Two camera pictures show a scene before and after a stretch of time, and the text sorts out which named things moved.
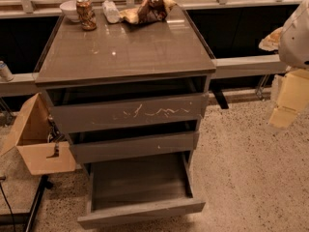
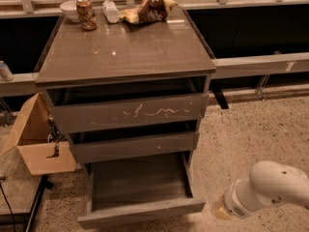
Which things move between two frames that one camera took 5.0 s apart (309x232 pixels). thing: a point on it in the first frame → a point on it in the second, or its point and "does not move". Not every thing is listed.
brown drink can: x=86 y=14 does not move
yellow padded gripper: x=295 y=42 → x=234 y=203
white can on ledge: x=5 y=74 does not move
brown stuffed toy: x=154 y=8 does not move
